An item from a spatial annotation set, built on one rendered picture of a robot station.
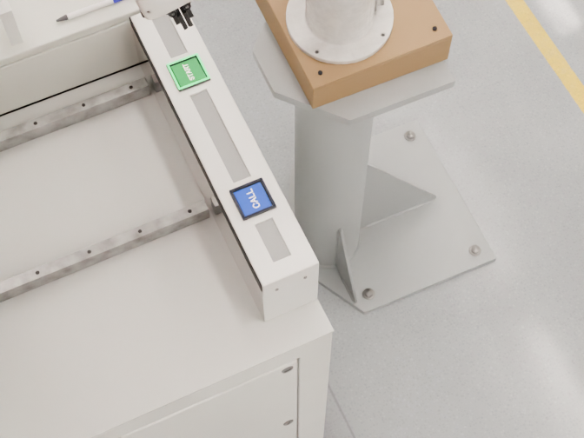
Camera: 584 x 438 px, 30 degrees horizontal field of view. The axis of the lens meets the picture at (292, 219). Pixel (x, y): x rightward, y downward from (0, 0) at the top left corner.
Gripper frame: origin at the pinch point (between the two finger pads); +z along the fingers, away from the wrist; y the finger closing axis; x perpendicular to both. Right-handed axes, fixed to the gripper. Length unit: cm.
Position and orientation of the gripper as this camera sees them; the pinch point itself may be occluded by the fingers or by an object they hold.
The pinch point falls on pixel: (182, 14)
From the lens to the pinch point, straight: 169.1
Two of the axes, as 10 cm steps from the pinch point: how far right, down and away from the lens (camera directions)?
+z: 1.9, 3.7, 9.1
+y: 8.9, -4.6, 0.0
